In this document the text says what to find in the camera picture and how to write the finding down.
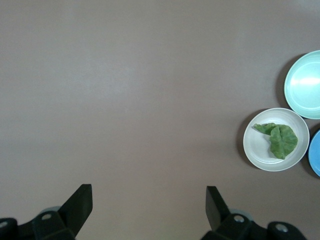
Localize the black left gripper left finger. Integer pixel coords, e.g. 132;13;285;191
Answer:
31;184;93;240

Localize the blue round plate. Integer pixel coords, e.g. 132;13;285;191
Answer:
308;129;320;178

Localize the mint green round plate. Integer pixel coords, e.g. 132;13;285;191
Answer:
284;49;320;120

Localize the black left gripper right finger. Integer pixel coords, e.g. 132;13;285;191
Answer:
199;186;270;240

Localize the green lettuce leaf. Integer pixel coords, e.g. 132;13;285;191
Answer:
253;123;299;160

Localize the beige round plate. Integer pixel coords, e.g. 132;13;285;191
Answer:
242;107;310;172

